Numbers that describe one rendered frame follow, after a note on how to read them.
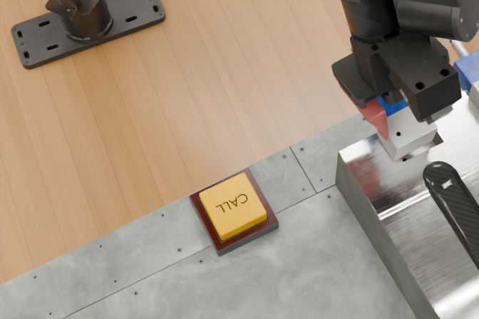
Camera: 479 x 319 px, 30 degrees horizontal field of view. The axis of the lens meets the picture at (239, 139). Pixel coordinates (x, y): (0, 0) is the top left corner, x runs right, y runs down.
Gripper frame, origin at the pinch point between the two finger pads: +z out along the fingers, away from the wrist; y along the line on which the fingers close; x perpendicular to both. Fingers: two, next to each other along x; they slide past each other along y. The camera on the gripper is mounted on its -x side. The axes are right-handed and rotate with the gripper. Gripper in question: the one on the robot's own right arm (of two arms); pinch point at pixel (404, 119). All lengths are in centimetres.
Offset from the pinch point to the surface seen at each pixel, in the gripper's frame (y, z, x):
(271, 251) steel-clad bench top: -18.9, 12.1, 2.5
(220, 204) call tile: -21.5, 6.0, 7.2
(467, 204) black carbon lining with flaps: 2.0, 9.3, -6.9
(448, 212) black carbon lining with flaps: -0.2, 9.0, -6.8
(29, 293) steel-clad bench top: -45.8, 6.2, 9.4
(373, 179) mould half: -5.4, 5.4, -0.9
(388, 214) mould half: -6.1, 7.0, -4.7
